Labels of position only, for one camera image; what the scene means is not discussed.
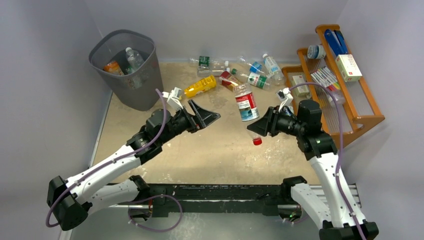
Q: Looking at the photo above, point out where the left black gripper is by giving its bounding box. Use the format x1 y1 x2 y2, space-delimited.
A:
159 100 220 145

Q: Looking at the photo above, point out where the yellow plastic bottle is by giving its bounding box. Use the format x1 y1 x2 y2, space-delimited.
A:
182 75 217 98

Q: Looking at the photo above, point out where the amber tea bottle red label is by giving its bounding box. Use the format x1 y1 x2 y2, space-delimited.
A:
218 71 243 92

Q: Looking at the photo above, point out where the green white label bottle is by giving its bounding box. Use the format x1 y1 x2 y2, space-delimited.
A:
230 68 271 91

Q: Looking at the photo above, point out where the clear bottle white cap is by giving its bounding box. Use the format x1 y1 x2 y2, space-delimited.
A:
125 47 145 72

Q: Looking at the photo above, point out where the orange label bottle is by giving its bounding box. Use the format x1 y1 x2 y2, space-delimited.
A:
103 60 125 76

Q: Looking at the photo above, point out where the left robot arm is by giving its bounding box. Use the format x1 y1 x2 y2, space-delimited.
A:
45 100 221 231

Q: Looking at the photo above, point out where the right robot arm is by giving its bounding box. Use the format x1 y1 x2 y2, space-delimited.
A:
247 99 379 240

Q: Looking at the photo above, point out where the grey mesh waste bin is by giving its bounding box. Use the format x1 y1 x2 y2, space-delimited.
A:
88 29 164 111

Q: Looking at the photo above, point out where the green label clear bottle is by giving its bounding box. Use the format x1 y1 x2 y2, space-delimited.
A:
188 55 230 78

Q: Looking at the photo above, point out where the green white small box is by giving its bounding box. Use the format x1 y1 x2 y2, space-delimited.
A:
291 73 312 98

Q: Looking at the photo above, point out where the blue label water bottle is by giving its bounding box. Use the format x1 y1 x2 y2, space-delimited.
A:
262 53 285 86

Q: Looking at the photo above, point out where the pack of coloured markers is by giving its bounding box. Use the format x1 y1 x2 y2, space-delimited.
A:
310 66 341 92

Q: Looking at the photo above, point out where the small clear jar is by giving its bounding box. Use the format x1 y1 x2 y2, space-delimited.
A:
327 89 346 107

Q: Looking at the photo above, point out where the wooden tiered rack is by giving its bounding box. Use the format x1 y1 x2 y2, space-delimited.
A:
282 24 385 147

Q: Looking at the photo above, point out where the round tape roll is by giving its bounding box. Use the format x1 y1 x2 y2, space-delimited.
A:
307 44 327 59

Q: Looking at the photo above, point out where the white red box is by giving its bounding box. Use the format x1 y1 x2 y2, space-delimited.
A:
335 54 363 82

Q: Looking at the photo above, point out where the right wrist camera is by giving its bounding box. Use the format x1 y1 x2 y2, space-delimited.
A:
276 87 294 112

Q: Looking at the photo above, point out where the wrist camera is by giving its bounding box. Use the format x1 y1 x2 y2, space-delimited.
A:
276 87 294 112
162 87 183 112

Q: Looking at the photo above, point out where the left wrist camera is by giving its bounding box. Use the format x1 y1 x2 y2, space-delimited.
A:
162 87 183 112

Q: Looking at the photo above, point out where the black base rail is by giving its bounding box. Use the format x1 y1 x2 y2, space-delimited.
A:
109 183 360 220

